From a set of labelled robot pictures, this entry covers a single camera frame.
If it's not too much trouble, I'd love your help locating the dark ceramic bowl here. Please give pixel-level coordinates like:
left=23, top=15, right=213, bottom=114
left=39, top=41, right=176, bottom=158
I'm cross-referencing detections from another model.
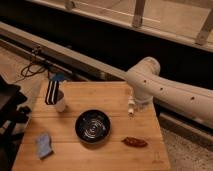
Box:
left=75, top=109, right=111, bottom=144

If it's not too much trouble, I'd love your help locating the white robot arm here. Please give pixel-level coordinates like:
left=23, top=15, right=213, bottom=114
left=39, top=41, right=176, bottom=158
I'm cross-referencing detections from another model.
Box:
left=125, top=57, right=213, bottom=128

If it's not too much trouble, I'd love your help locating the white plastic bottle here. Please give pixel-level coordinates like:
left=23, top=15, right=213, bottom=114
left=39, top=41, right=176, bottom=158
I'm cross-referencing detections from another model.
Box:
left=128, top=96, right=136, bottom=117

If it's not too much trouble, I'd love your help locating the blue sponge cloth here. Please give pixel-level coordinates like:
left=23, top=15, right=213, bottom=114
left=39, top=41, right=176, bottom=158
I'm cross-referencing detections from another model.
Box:
left=36, top=133, right=53, bottom=159

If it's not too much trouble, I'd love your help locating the black chair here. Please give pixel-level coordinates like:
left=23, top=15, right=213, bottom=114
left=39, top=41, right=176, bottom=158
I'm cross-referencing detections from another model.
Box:
left=0, top=75, right=31, bottom=171

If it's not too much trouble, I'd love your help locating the black cable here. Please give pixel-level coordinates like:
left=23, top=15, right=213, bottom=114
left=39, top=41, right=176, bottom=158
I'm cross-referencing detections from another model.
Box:
left=14, top=46, right=51, bottom=83

